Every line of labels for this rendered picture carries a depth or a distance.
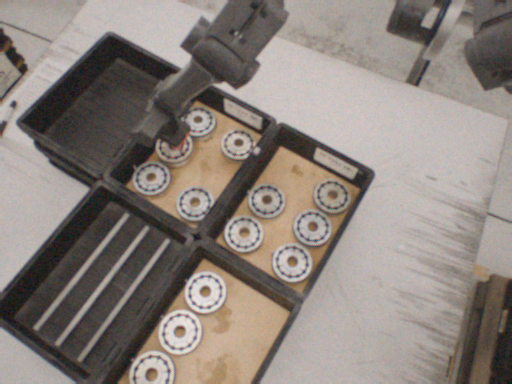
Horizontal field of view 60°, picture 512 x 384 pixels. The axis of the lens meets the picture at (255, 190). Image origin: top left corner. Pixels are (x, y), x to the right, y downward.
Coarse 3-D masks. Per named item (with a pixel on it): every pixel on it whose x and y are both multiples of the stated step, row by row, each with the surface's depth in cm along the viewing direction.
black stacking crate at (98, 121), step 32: (96, 64) 134; (128, 64) 140; (160, 64) 129; (64, 96) 128; (96, 96) 135; (128, 96) 135; (32, 128) 123; (64, 128) 129; (96, 128) 130; (128, 128) 130; (64, 160) 122; (96, 160) 125
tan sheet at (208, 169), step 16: (224, 128) 131; (208, 144) 129; (192, 160) 126; (208, 160) 126; (224, 160) 126; (176, 176) 124; (192, 176) 124; (208, 176) 124; (224, 176) 124; (176, 192) 122; (176, 208) 120
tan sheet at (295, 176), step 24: (288, 168) 126; (312, 168) 126; (288, 192) 123; (312, 192) 123; (288, 216) 120; (264, 240) 117; (288, 240) 117; (264, 264) 114; (288, 264) 114; (312, 264) 115
